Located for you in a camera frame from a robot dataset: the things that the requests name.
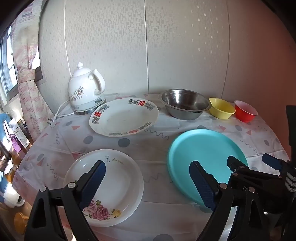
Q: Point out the blue padded object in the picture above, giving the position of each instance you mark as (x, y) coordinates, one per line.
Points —
(3, 118)

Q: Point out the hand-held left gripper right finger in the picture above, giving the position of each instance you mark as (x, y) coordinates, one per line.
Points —
(202, 185)

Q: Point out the white ceramic electric kettle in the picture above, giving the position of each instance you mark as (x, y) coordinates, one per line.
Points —
(81, 92)

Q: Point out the window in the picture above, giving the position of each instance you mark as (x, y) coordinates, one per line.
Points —
(7, 64)

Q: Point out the teal plastic plate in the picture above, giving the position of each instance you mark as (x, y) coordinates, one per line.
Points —
(203, 148)

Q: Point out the purple box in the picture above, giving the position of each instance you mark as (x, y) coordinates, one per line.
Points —
(16, 144)

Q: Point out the pink patterned curtain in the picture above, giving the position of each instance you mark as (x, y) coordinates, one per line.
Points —
(30, 92)

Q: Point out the white rose-print plate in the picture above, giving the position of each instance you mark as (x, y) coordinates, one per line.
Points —
(120, 180)

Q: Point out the white plastic container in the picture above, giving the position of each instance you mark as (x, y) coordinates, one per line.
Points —
(12, 197)

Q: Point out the red plastic cup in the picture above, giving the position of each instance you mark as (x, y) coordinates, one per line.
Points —
(245, 117)

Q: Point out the patterned white tablecloth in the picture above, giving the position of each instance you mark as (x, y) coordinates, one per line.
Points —
(143, 148)

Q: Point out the person's right forearm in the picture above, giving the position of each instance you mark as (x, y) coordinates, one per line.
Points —
(291, 182)

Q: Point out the yellow plastic bowl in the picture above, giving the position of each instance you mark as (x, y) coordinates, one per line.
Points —
(220, 111)

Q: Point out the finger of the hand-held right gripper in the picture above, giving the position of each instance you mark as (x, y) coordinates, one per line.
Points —
(271, 161)
(234, 163)

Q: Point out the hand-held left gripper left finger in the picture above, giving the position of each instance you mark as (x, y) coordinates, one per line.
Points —
(93, 183)

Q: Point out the stainless steel bowl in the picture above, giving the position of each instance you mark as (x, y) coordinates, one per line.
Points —
(185, 102)

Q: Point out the white carton box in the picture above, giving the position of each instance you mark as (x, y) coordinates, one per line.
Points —
(19, 134)

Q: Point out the large bird-patterned white plate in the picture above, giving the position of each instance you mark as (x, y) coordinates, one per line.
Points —
(122, 118)

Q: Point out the yellow plastic stool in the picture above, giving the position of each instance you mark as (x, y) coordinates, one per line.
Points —
(20, 222)

